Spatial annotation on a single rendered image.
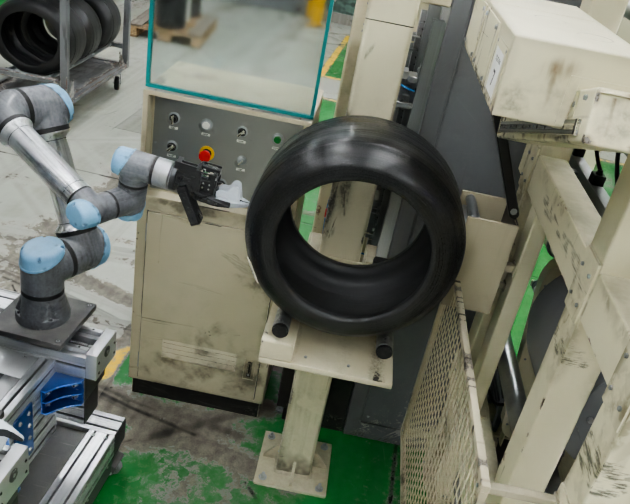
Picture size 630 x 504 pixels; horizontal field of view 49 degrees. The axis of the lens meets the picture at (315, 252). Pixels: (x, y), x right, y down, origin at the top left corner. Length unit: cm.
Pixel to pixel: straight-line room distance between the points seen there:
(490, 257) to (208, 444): 133
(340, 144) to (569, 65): 57
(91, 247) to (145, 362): 86
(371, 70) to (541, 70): 71
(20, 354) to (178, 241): 68
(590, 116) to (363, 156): 57
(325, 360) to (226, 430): 99
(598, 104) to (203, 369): 195
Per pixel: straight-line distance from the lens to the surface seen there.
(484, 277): 209
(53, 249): 203
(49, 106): 206
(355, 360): 196
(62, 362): 216
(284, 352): 188
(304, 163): 164
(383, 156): 162
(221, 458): 274
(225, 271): 252
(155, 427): 284
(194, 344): 273
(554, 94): 133
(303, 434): 256
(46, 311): 209
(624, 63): 134
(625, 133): 127
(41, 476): 240
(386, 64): 192
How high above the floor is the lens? 197
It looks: 29 degrees down
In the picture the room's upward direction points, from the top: 11 degrees clockwise
